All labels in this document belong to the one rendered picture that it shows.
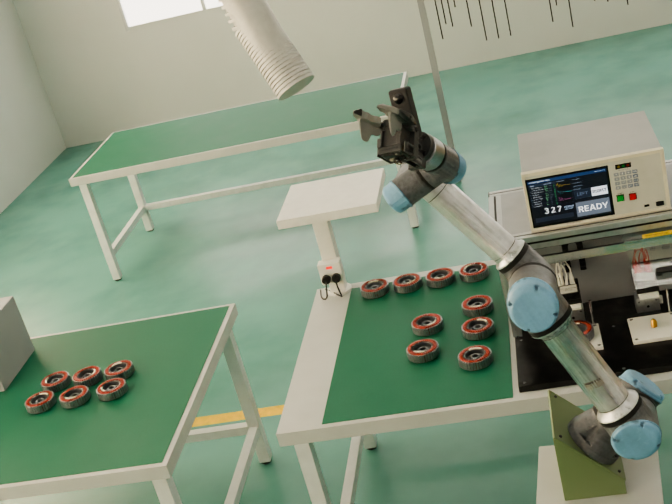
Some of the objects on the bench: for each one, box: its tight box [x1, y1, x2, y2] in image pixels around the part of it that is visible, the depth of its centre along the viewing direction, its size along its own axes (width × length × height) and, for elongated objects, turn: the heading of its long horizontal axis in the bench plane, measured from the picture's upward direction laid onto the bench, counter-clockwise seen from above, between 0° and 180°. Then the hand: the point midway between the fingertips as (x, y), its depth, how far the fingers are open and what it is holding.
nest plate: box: [627, 312, 672, 345], centre depth 337 cm, size 15×15×1 cm
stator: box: [461, 317, 495, 341], centre depth 366 cm, size 11×11×4 cm
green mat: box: [322, 264, 513, 424], centre depth 374 cm, size 94×61×1 cm, turn 21°
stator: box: [458, 345, 493, 371], centre depth 349 cm, size 11×11×4 cm
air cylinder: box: [633, 292, 661, 313], centre depth 349 cm, size 5×8×6 cm
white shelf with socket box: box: [276, 168, 386, 300], centre depth 402 cm, size 35×37×46 cm
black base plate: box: [515, 289, 672, 393], centre depth 342 cm, size 47×64×2 cm
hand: (369, 107), depth 220 cm, fingers open, 5 cm apart
